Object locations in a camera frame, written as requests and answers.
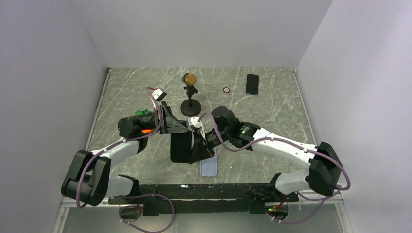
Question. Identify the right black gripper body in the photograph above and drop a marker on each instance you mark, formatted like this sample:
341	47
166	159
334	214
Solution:
212	139

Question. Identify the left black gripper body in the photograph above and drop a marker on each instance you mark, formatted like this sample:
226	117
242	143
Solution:
151	121

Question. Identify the lilac phone case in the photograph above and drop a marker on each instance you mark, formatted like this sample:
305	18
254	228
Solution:
209	167

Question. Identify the black phone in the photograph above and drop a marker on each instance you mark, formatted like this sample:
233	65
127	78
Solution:
181	147

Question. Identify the blue smartphone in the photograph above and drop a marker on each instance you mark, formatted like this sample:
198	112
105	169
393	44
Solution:
252	84

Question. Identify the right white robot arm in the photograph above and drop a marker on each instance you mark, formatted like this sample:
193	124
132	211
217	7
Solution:
320	167

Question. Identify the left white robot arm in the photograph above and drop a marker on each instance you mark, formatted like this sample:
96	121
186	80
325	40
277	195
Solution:
88	179

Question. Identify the orange toy with blocks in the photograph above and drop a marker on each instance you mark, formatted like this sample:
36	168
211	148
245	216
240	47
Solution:
141	112

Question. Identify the black stand with gold disc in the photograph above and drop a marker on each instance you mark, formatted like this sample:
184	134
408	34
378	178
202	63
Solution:
190	107

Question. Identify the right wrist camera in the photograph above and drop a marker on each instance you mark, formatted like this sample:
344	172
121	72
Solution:
194	124

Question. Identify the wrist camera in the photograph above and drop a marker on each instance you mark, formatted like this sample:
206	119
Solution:
194	124
158	94

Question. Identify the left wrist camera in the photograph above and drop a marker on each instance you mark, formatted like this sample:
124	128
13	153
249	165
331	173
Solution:
158	94

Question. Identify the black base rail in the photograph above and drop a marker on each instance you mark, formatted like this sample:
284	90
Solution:
254	198

